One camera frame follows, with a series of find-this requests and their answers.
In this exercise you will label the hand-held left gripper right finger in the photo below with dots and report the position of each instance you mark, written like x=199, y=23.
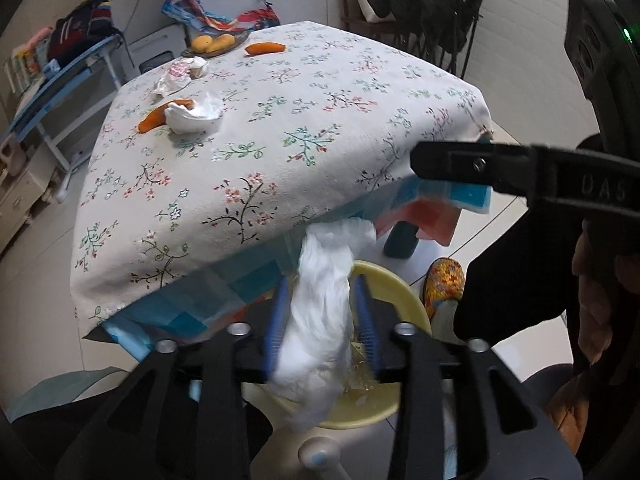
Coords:
x=367, y=330

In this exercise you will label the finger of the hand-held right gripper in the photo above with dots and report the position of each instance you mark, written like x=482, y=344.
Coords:
x=475, y=165

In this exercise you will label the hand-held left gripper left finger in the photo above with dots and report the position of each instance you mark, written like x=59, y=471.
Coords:
x=280, y=330

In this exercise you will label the yellow plastic basin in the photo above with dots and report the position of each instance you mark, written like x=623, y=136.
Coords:
x=395, y=290

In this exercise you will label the person's right hand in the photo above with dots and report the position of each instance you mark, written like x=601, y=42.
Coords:
x=595, y=310

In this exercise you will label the orange floral slipper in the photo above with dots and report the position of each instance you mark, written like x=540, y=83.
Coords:
x=442, y=285

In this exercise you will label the teal table leg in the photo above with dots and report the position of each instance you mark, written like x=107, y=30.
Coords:
x=400, y=242

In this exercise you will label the person's black trouser leg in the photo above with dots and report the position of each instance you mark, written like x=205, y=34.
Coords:
x=515, y=280

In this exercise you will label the white plastic object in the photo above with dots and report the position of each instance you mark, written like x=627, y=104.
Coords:
x=320, y=452

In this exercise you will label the black jackets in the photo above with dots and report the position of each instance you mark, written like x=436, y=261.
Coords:
x=425, y=0

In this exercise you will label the white floral tablecloth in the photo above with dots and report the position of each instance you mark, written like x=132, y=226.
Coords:
x=300, y=110

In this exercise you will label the wooden chair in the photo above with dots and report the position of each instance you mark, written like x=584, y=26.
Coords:
x=350, y=22

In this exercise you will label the grey green padded chair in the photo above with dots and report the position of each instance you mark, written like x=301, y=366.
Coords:
x=60, y=385

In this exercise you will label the small white plastic bag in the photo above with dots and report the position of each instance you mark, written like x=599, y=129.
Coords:
x=192, y=115

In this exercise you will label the whole orange carrot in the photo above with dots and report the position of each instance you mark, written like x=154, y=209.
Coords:
x=152, y=120
x=265, y=48

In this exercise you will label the dark fruit plate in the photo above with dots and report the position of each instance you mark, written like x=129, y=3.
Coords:
x=237, y=42

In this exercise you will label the crumpled white paper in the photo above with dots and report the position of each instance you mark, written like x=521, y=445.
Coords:
x=175, y=77

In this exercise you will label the cream television cabinet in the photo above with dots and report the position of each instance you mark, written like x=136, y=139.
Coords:
x=20, y=200

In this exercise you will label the small white appliance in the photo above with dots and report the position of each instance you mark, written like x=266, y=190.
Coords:
x=155, y=40

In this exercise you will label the pink kettlebell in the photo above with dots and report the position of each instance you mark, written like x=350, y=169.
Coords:
x=9, y=160

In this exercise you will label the blue children's desk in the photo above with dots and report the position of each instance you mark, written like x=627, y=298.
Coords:
x=60, y=77

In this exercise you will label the dark striped backpack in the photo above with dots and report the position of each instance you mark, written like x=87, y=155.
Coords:
x=80, y=30

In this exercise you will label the row of books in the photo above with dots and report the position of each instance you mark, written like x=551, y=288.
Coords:
x=25, y=60

